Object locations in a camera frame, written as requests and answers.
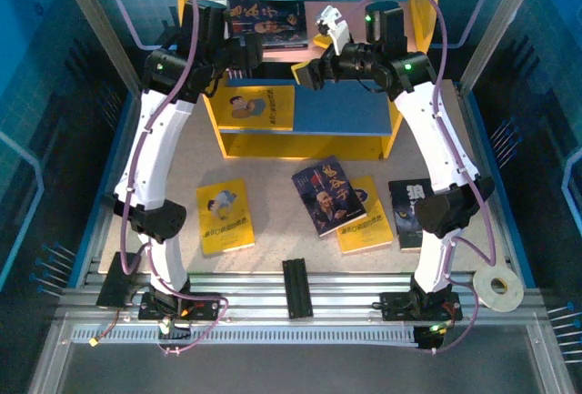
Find dark blue Guiguzi book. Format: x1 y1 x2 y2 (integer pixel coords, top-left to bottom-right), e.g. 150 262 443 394
226 0 309 53
291 155 367 237

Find black wolf cover book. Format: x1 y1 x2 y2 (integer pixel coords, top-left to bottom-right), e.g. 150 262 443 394
387 177 438 254

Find yellow paperback book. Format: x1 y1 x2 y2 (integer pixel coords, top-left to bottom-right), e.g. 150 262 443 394
336 175 395 256
224 85 296 133
196 177 256 257

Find yellow pink blue bookshelf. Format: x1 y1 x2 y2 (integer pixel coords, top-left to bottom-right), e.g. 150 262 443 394
176 0 440 161

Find white tape roll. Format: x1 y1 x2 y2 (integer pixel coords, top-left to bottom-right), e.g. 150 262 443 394
471 265 525 314

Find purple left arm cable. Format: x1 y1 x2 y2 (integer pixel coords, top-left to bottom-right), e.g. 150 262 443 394
118 0 201 277

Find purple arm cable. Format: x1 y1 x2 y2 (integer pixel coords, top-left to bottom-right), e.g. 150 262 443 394
343 0 497 357
118 0 201 277

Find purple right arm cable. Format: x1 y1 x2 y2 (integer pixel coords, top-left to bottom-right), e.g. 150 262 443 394
343 0 497 357

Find aluminium frame post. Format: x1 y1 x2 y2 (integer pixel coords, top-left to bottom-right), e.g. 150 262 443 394
48 0 143 95
457 0 547 95

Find black rail bracket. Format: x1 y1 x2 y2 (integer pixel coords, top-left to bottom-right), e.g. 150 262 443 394
282 258 314 320

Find aluminium rail base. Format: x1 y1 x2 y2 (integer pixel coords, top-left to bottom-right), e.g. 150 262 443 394
58 270 547 348

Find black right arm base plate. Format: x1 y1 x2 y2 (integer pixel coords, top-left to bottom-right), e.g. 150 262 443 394
379 290 464 322

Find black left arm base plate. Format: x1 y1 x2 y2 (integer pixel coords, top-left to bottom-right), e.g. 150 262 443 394
138 291 223 322

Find white slotted cable duct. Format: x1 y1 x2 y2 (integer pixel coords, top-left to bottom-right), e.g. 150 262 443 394
71 326 420 346

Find yellow wire connector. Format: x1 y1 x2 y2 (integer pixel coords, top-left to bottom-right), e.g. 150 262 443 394
88 305 125 349

